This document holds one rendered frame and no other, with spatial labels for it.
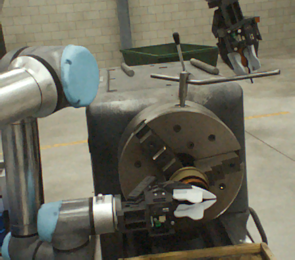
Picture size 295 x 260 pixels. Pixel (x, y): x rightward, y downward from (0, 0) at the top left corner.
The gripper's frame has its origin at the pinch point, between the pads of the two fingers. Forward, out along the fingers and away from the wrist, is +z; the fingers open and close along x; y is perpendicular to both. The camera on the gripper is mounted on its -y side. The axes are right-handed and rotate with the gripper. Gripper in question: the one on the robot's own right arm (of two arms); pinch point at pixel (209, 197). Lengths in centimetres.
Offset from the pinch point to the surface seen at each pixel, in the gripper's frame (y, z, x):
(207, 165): -10.7, 2.3, 2.9
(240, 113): -31.8, 16.5, 9.1
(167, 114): -15.6, -5.8, 15.2
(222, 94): -32.3, 11.9, 15.0
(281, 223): -174, 80, -108
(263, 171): -261, 98, -107
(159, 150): -11.6, -8.8, 7.7
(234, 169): -11.7, 8.9, 0.9
